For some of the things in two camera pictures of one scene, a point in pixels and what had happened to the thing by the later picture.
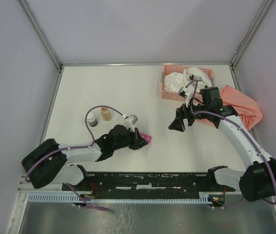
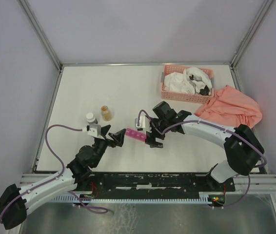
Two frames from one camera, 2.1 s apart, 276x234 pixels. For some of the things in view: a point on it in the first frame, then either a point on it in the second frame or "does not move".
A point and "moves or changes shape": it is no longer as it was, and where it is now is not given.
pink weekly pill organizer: (146, 137) moves or changes shape
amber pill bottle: (106, 113) does not move
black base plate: (148, 183) does not move
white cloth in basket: (173, 81) does not move
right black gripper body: (191, 116) → (155, 132)
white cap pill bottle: (92, 120) does not move
